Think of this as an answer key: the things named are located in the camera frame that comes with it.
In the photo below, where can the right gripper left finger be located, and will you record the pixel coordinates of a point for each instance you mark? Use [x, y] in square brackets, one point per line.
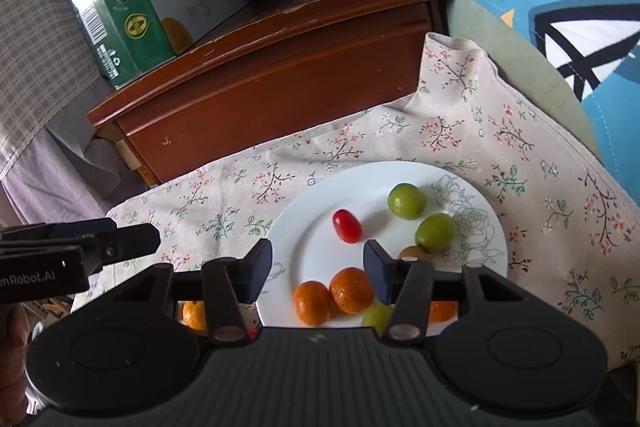
[228, 283]

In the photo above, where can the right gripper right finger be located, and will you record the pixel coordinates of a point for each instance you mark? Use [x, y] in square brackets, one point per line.
[406, 286]

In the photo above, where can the brown kiwi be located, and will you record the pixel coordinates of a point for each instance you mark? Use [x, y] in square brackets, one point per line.
[413, 253]

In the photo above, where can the large spotted green fruit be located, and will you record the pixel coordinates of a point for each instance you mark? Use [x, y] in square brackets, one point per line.
[377, 316]

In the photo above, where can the large orange tangerine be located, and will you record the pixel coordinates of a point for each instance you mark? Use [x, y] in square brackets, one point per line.
[194, 316]

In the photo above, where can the green fruit bottom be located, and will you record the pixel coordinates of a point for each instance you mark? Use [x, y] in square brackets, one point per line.
[435, 233]

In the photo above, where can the small tangerine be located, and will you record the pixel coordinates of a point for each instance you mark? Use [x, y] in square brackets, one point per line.
[312, 302]

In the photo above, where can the white plate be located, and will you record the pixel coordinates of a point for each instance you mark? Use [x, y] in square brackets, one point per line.
[305, 246]

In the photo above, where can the checkered purple cloth cover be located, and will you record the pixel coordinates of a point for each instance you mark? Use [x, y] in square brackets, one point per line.
[54, 168]

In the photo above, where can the floral tablecloth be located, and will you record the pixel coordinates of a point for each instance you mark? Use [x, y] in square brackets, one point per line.
[572, 232]

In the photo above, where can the brown wooden cabinet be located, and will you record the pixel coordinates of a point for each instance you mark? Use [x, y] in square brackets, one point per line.
[266, 73]

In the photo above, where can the green sofa cushion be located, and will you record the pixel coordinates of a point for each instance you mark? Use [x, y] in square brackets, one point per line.
[521, 65]

